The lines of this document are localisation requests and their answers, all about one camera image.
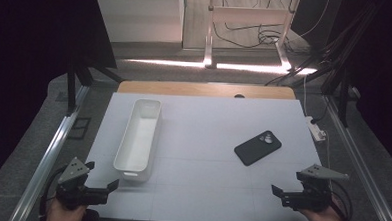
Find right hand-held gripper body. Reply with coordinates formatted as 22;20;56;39
280;162;351;215

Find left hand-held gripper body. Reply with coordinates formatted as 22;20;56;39
55;155;112;212

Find black phone case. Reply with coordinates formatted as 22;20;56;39
233;128;283;168

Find white plastic basket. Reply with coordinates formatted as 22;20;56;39
112;97;163;184

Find person's left hand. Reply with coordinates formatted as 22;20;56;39
45;197;89;221

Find white power strip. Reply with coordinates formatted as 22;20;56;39
304;115;328;143

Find black metal stand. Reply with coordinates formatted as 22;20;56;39
287;66;354;128
63;56;125;116

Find white table cover sheet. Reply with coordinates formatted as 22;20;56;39
82;90;328;221

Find wooden table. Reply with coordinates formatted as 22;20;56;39
117;79;297;102

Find black curtain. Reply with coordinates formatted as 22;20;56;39
328;0;392;173
0;0;121;201

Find white cabinet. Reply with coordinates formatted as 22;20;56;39
94;0;187;47

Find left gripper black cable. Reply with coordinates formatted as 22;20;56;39
38;163;70;219

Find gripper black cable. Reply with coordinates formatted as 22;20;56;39
38;163;70;219
327;178;355;221

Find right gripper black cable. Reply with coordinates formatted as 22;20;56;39
327;178;355;221

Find aluminium rail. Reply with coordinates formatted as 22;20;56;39
318;95;392;221
8;82;91;221

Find white cable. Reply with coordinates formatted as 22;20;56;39
301;74;312;118

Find black cable bundle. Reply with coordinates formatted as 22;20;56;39
320;0;387;67

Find black floor cables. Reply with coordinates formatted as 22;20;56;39
211;20;314;53

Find white desk frame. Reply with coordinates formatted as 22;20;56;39
203;0;302;73

